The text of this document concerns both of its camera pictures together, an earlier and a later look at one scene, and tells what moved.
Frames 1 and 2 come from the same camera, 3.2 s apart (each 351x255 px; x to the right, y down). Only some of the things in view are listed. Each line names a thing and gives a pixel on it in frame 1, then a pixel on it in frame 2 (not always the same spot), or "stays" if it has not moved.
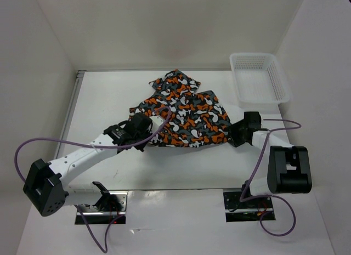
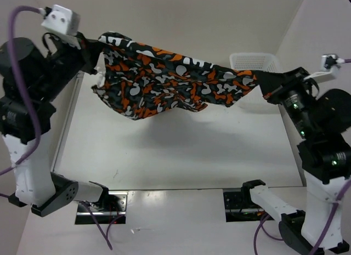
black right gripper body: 237,130 to 295,81
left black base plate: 112,208 stays
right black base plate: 253,210 stays
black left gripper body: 142,136 to 65,62
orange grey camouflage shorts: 195,118 to 136,80
